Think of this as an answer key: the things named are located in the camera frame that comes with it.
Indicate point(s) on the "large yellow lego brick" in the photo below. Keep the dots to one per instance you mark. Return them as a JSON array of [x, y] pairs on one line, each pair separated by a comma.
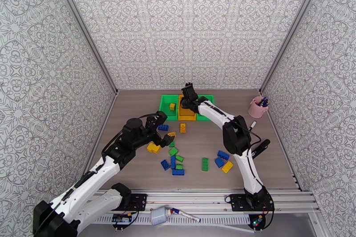
[[153, 148]]

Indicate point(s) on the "blue lego brick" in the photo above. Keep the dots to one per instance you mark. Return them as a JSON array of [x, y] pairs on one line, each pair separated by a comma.
[[219, 163], [163, 127], [223, 155], [165, 164], [173, 162], [178, 172]]

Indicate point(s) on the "long green lego brick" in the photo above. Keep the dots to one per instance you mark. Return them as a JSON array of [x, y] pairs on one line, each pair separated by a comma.
[[205, 164]]

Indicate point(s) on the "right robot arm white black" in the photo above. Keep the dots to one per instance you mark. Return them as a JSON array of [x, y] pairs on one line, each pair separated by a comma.
[[250, 172]]

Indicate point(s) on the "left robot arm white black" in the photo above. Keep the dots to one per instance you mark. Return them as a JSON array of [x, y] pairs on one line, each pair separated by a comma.
[[91, 175]]

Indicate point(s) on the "yellow plastic bin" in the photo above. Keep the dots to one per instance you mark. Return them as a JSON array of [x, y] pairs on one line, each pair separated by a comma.
[[186, 117]]

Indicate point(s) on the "green plastic bin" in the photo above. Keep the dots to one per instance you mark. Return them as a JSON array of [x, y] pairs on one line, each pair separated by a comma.
[[165, 114], [208, 97]]

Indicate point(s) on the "black and white marker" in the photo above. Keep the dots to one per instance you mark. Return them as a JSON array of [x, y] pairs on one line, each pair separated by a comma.
[[253, 125]]

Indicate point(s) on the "pink cup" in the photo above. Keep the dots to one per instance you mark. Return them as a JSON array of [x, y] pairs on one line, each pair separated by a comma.
[[256, 111]]

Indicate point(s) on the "dark pen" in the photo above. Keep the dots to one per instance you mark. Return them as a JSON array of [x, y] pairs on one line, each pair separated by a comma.
[[260, 102]]

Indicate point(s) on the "blue pen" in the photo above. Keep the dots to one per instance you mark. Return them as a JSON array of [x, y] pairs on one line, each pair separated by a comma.
[[265, 101]]

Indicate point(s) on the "thick black cylindrical marker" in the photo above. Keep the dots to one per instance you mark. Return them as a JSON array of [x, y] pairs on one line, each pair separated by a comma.
[[262, 144]]

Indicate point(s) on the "small circuit board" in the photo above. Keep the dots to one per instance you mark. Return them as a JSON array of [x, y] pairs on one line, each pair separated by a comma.
[[257, 221], [122, 219]]

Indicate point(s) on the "aluminium mounting rail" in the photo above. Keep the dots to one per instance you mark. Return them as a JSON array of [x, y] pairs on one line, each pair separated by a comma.
[[194, 197]]

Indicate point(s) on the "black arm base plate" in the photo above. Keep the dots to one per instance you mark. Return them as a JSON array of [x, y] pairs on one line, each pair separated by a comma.
[[237, 203], [137, 202]]

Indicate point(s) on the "aluminium frame post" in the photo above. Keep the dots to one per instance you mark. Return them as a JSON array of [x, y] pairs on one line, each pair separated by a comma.
[[83, 27], [294, 27]]

